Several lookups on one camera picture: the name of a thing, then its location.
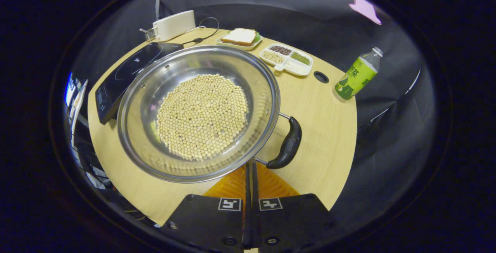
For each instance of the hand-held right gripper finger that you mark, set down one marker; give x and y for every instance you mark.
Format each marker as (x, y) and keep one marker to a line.
(255, 191)
(247, 206)

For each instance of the pile of soybeans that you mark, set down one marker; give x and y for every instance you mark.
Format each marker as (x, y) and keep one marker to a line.
(201, 117)

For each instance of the stainless steel pot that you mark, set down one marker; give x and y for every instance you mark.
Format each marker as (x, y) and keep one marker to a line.
(155, 90)

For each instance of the black induction cooktop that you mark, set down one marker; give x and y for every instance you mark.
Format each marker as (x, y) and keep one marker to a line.
(116, 86)

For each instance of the white divided dish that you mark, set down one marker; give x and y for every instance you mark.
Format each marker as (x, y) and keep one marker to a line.
(296, 68)

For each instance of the black table grommet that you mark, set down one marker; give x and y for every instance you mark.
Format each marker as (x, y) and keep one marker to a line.
(321, 77)

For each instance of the pile of yellow beans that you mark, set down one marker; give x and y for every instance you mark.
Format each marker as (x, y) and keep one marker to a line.
(273, 57)

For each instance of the pile of green beans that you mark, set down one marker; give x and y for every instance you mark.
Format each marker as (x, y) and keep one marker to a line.
(300, 58)

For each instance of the pile of red beans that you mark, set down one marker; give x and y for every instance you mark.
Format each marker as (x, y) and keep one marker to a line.
(281, 50)

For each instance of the pale green plate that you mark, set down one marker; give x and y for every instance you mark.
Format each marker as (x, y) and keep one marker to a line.
(242, 46)

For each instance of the green label drink bottle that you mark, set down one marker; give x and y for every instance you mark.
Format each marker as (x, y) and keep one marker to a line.
(354, 78)

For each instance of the white bread sandwich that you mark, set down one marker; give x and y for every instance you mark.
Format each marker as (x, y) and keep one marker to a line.
(239, 36)

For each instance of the black backdrop cloth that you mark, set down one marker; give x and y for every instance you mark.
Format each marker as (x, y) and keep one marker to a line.
(302, 16)

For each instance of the white toaster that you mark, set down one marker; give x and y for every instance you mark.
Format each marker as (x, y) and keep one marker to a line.
(174, 25)

